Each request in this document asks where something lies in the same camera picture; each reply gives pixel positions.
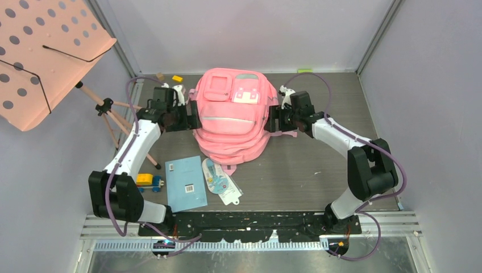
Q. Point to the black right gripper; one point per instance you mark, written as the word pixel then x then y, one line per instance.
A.
pixel 275 112

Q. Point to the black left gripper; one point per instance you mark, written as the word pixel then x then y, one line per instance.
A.
pixel 189 122

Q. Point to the pink student backpack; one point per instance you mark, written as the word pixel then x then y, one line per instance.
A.
pixel 233 107

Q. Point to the light blue notebook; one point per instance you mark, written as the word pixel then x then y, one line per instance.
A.
pixel 185 182

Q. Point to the packaged blue correction tape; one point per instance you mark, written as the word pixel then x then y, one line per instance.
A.
pixel 220 183

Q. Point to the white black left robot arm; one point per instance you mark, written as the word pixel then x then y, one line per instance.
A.
pixel 113 191

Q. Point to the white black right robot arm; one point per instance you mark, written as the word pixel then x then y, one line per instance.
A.
pixel 370 169

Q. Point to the small yellow block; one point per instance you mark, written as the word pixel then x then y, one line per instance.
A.
pixel 177 78

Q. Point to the small wooden cube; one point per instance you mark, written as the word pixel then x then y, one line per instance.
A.
pixel 160 77

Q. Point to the yellow blue toy car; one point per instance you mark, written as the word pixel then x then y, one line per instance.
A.
pixel 145 181

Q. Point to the pink perforated music stand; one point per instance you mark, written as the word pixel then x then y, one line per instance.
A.
pixel 46 48

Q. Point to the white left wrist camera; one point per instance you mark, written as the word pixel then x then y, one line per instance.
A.
pixel 174 95

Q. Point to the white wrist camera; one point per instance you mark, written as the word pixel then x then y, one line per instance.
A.
pixel 285 93
pixel 174 95

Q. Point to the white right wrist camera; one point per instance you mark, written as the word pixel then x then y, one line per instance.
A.
pixel 285 93

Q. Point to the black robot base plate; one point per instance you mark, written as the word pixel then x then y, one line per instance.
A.
pixel 251 227

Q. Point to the white slotted cable duct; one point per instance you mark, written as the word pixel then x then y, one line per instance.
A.
pixel 166 245

